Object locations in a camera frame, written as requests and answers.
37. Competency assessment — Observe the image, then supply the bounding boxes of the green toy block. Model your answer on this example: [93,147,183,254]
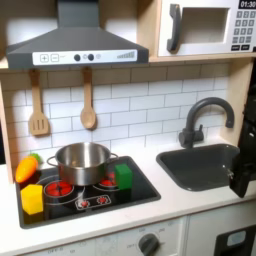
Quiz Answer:
[114,163,134,191]

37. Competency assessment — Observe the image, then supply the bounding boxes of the yellow toy block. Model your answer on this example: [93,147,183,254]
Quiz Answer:
[20,184,45,216]

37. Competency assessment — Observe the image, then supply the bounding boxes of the dark grey sink basin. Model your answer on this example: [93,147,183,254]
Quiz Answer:
[155,143,242,193]

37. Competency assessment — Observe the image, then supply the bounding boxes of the dark grey tap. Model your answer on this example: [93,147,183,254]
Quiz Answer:
[178,96,236,149]

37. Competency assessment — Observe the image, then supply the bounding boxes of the grey oven knob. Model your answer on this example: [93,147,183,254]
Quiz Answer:
[138,233,161,256]

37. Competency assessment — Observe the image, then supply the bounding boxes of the white toy microwave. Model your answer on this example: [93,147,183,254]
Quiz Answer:
[157,0,256,58]

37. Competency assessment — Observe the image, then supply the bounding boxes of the black toy stove top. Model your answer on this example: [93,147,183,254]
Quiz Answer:
[14,155,162,230]

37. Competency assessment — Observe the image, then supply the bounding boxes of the steel pot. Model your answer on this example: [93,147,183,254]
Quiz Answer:
[46,142,120,187]

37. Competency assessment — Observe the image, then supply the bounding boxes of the wooden spoon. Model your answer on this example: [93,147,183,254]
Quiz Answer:
[79,67,98,131]

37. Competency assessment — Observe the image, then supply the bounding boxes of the grey range hood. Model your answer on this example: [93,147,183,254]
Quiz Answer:
[5,0,150,70]

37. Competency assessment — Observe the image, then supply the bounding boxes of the wooden slotted spatula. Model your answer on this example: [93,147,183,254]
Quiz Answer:
[27,69,51,137]

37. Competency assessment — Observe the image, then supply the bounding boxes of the orange toy carrot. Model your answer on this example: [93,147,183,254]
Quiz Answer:
[14,152,43,184]

